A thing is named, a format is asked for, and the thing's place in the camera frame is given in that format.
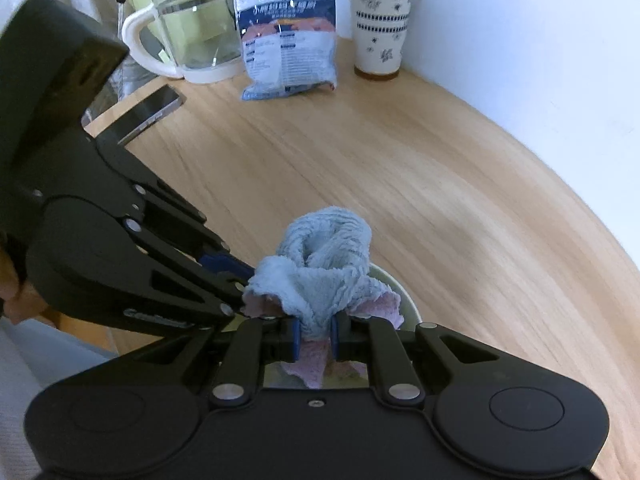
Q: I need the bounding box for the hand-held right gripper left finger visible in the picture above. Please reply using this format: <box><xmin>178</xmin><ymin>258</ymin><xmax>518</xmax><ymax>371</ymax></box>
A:
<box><xmin>117</xmin><ymin>316</ymin><xmax>303</xmax><ymax>407</ymax></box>

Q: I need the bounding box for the pink and grey cleaning cloth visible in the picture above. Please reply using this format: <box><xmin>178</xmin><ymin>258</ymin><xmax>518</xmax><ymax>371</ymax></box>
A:
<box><xmin>242</xmin><ymin>205</ymin><xmax>406</xmax><ymax>391</ymax></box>

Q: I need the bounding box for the glass pitcher with cream lid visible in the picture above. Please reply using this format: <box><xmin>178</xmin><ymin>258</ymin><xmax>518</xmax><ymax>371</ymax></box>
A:
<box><xmin>121</xmin><ymin>0</ymin><xmax>252</xmax><ymax>86</ymax></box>

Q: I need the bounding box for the blue snack packet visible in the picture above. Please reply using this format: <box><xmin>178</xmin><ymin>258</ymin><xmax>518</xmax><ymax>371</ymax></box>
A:
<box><xmin>234</xmin><ymin>0</ymin><xmax>339</xmax><ymax>102</ymax></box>

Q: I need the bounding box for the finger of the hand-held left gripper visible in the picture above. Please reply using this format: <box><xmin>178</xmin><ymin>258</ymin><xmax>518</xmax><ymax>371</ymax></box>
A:
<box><xmin>120</xmin><ymin>225</ymin><xmax>247</xmax><ymax>332</ymax></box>
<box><xmin>95</xmin><ymin>140</ymin><xmax>257</xmax><ymax>283</ymax></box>

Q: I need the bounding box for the black smartphone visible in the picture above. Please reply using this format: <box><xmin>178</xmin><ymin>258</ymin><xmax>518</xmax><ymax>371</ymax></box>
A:
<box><xmin>116</xmin><ymin>84</ymin><xmax>187</xmax><ymax>147</ymax></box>

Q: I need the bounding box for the person's left hand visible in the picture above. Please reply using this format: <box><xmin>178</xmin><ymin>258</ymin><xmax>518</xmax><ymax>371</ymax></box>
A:
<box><xmin>0</xmin><ymin>245</ymin><xmax>51</xmax><ymax>324</ymax></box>

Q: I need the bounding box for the pale yellow bowl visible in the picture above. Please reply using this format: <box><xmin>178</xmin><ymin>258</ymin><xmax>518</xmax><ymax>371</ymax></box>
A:
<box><xmin>262</xmin><ymin>262</ymin><xmax>422</xmax><ymax>392</ymax></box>

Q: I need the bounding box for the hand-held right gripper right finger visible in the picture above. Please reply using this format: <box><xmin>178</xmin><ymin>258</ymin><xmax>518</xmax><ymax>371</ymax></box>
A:
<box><xmin>329</xmin><ymin>316</ymin><xmax>518</xmax><ymax>406</ymax></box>

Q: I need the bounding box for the grey fabric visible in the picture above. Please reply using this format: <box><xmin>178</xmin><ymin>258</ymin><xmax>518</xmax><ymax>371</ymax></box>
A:
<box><xmin>0</xmin><ymin>317</ymin><xmax>118</xmax><ymax>466</ymax></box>

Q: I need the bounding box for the printed tumbler with red lid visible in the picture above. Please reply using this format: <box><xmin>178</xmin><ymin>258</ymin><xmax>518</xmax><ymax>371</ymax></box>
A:
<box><xmin>343</xmin><ymin>0</ymin><xmax>422</xmax><ymax>81</ymax></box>

